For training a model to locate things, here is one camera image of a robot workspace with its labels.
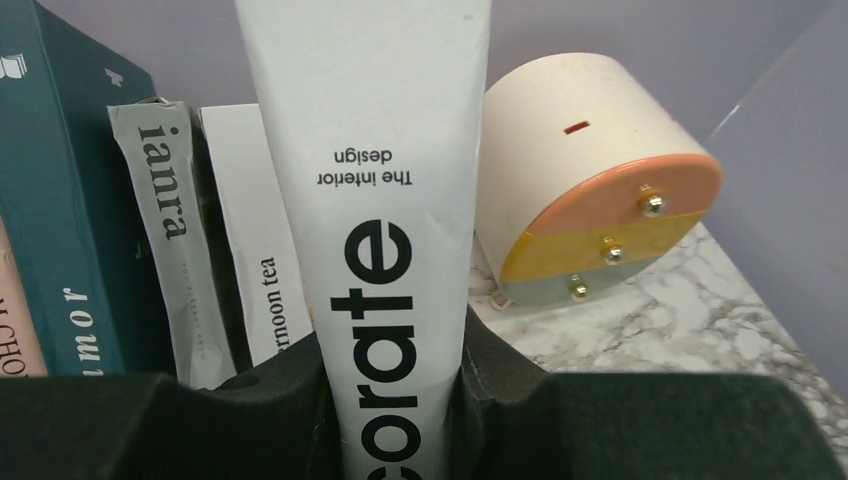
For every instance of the white rose Designer Fate book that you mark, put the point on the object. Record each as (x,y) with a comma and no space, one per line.
(21,355)

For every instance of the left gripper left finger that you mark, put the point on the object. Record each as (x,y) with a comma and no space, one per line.
(275,421)

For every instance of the teal Humor book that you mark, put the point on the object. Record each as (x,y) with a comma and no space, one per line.
(67,199)

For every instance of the round cream drawer cabinet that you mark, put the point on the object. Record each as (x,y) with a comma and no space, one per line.
(585,180)

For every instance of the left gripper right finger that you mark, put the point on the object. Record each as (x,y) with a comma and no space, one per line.
(511,419)

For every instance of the white book with brown stripes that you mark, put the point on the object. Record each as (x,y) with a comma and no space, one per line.
(266,266)

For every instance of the grey book with plant cover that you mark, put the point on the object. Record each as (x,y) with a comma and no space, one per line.
(157,142)

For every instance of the brown Decorate Furniture book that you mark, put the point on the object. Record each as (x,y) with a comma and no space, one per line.
(372,112)

